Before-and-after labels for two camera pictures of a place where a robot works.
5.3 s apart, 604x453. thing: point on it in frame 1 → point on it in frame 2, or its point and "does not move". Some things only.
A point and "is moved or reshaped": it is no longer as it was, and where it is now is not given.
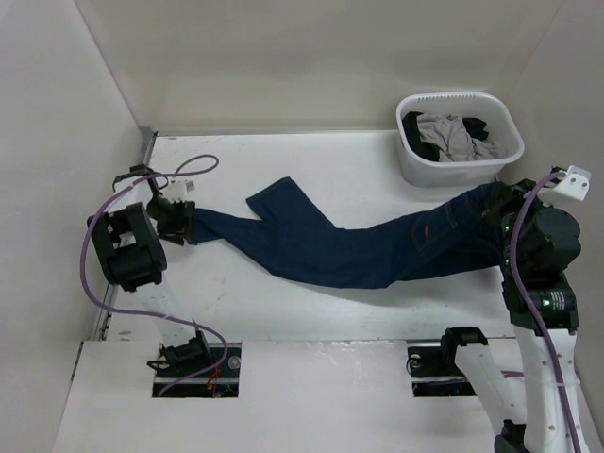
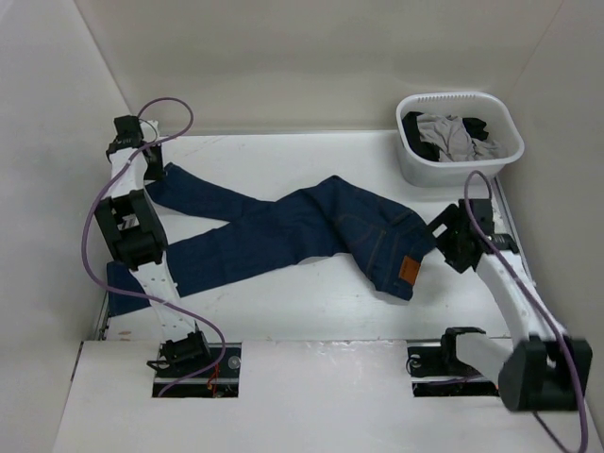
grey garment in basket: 454,142 does not move
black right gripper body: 507,219 → 449,241
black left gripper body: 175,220 → 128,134
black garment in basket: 427,150 does not move
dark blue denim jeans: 462,236 is moved or reshaped
